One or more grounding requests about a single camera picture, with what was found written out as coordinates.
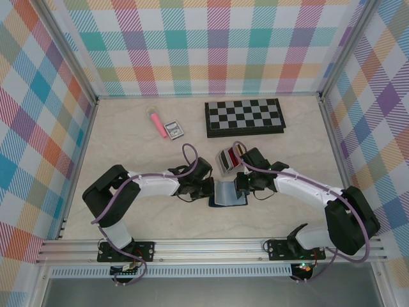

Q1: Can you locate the navy leather card holder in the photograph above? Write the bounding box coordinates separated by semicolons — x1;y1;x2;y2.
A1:
206;180;250;209

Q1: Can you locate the blue playing card box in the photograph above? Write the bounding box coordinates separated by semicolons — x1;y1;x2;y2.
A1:
163;120;186;141

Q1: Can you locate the black grey chessboard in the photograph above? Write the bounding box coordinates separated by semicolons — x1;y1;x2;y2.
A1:
204;98;286;139

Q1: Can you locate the pink toy microphone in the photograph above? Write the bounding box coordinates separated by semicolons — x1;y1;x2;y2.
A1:
146;106;169;140

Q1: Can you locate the right controller board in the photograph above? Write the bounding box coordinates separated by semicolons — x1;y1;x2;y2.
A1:
291;262;316;276

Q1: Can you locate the controller board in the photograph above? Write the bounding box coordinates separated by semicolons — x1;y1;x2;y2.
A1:
291;262;316;276
109;264;142;278

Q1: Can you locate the left controller board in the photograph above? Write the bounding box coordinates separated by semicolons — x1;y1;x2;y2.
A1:
109;264;142;278

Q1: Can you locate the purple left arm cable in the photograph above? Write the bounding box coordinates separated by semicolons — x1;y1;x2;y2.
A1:
91;143;199;287

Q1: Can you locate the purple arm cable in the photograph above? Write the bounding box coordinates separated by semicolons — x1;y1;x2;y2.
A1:
232;141;369;284
91;143;199;287

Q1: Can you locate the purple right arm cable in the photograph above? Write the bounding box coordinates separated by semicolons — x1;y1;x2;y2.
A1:
232;141;369;284

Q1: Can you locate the aluminium mounting rail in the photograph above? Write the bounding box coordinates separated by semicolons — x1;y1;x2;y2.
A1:
35;236;389;265

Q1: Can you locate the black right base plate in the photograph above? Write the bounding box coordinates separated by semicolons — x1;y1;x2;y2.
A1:
266;239;327;262

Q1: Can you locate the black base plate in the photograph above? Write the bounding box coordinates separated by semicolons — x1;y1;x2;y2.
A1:
266;239;327;262
96;241;156;264

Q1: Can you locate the white slotted cable duct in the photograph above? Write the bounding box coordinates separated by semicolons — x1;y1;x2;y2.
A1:
49;267;294;278

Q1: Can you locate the aluminium table side rail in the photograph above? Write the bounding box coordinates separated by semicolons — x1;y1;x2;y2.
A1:
318;94;368;237
56;97;100;240

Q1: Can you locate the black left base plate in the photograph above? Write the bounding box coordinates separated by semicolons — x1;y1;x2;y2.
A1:
96;241;156;264

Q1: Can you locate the aluminium table back rail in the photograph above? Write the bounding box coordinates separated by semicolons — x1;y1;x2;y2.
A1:
95;91;322;101

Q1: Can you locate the aluminium frame post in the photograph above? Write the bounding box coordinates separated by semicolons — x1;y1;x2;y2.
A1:
37;0;99;108
318;0;381;102

